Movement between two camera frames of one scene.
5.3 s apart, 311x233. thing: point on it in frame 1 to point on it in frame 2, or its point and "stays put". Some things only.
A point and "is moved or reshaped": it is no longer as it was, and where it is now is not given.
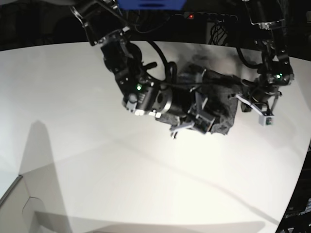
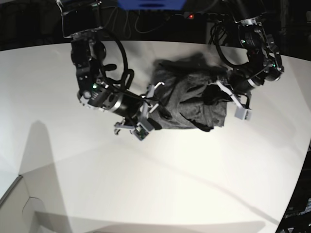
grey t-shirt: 221,91 is moved or reshaped
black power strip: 209,17 stays put
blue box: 150,5 stays put
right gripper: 263,102 to 242,111
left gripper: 200,102 to 145,124
